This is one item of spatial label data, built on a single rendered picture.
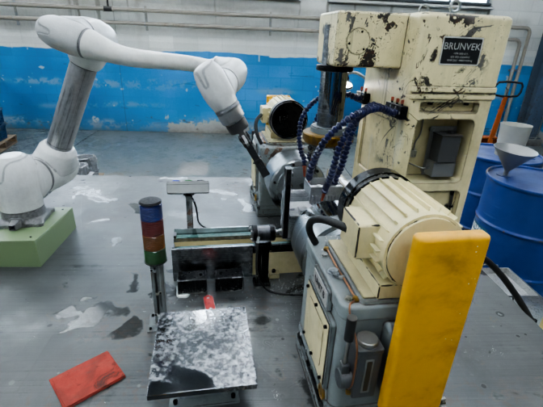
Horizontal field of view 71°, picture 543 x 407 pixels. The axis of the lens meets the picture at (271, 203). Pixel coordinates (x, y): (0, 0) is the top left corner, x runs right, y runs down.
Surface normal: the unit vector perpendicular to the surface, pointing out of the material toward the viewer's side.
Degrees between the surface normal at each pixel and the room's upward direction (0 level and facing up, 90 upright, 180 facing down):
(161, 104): 90
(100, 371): 2
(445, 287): 90
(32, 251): 90
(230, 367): 0
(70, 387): 3
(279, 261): 90
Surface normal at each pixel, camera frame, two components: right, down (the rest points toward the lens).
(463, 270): 0.16, 0.40
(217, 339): 0.04, -0.91
